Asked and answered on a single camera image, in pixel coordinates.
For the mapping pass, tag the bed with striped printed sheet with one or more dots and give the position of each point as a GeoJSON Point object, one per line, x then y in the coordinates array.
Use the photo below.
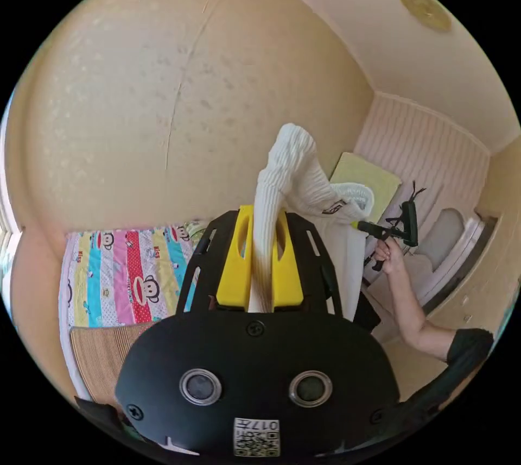
{"type": "Point", "coordinates": [122, 269]}

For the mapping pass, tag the white slatted cupboard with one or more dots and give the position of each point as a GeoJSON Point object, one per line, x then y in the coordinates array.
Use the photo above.
{"type": "Point", "coordinates": [423, 147]}

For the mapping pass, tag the person's right hand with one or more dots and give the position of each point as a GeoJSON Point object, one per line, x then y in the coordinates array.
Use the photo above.
{"type": "Point", "coordinates": [391, 257]}

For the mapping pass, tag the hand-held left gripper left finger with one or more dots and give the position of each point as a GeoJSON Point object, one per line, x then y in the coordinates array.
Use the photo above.
{"type": "Point", "coordinates": [234, 269]}

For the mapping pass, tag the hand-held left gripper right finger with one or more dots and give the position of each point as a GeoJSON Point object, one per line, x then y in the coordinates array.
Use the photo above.
{"type": "Point", "coordinates": [287, 281]}

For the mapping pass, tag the white ribbed pants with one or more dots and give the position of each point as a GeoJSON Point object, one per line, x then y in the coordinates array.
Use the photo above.
{"type": "Point", "coordinates": [293, 171]}

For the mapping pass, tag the round golden ceiling lamp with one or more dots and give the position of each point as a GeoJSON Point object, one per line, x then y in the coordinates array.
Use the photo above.
{"type": "Point", "coordinates": [425, 8]}

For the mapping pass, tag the person's body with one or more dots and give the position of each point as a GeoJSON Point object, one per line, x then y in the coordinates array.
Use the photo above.
{"type": "Point", "coordinates": [470, 345]}

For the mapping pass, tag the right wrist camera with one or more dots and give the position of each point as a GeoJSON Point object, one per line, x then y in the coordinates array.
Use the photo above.
{"type": "Point", "coordinates": [411, 224]}

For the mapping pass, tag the person's right forearm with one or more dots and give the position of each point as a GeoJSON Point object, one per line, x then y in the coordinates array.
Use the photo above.
{"type": "Point", "coordinates": [411, 310]}

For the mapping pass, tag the pale green cushion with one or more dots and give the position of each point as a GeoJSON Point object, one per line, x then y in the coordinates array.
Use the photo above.
{"type": "Point", "coordinates": [366, 180]}

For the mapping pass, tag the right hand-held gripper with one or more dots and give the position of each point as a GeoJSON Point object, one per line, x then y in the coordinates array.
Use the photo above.
{"type": "Point", "coordinates": [382, 232]}

